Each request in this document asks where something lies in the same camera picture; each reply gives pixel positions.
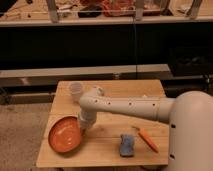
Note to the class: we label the orange ceramic bowl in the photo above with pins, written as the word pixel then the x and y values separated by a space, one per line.
pixel 65 135

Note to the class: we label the white plastic cup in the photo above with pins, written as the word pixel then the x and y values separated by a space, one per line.
pixel 76 90

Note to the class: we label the wooden table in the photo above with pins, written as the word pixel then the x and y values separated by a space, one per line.
pixel 100 146

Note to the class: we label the orange toy carrot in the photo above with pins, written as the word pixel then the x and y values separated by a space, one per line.
pixel 145 136

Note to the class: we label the red cloth on shelf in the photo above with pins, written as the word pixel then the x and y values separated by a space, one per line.
pixel 117 8

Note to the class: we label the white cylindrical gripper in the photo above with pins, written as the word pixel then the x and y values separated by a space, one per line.
pixel 86 121

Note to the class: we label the grey metal shelf rail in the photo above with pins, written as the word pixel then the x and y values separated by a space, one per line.
pixel 51 76

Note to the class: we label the blue sponge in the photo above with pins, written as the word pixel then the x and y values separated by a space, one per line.
pixel 126 148

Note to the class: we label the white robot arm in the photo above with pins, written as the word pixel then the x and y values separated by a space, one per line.
pixel 189 116

